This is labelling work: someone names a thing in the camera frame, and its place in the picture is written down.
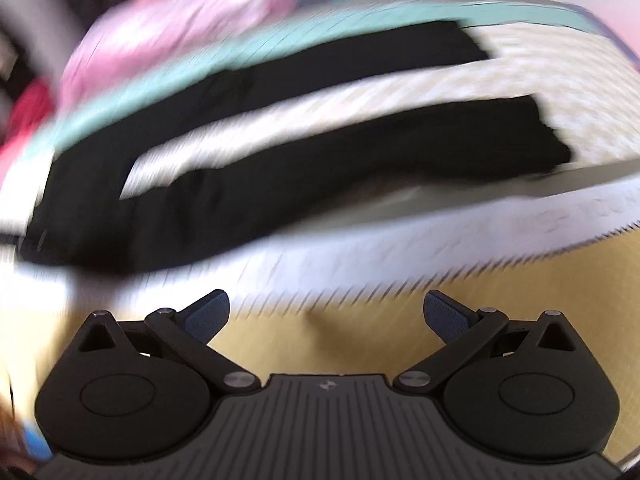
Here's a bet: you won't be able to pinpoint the patterned quilt bedspread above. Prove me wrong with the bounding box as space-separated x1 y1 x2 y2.
1 0 639 443

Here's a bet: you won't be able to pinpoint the black pants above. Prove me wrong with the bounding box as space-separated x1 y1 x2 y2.
18 21 572 274

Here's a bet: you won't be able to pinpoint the pink floral pillow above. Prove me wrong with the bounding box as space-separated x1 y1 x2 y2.
58 0 295 110

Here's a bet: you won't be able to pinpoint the red knitted blanket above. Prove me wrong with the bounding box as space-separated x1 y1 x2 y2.
1 78 54 179

